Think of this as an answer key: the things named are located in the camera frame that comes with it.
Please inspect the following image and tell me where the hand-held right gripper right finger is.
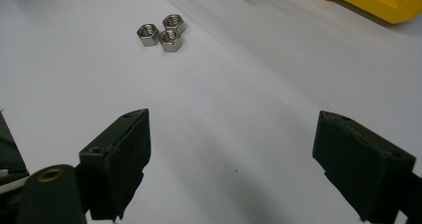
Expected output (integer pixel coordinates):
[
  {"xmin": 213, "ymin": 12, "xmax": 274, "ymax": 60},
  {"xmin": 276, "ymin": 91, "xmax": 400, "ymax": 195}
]
[{"xmin": 312, "ymin": 110, "xmax": 417, "ymax": 224}]

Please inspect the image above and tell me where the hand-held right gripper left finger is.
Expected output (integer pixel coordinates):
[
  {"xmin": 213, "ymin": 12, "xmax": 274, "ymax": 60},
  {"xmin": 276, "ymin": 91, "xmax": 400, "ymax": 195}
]
[{"xmin": 79, "ymin": 108, "xmax": 152, "ymax": 222}]

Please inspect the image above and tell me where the silver hex nut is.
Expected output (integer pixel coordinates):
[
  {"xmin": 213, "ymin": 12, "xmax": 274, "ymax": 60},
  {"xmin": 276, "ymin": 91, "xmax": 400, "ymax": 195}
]
[
  {"xmin": 158, "ymin": 29, "xmax": 184, "ymax": 54},
  {"xmin": 136, "ymin": 23, "xmax": 161, "ymax": 48},
  {"xmin": 161, "ymin": 14, "xmax": 187, "ymax": 35}
]

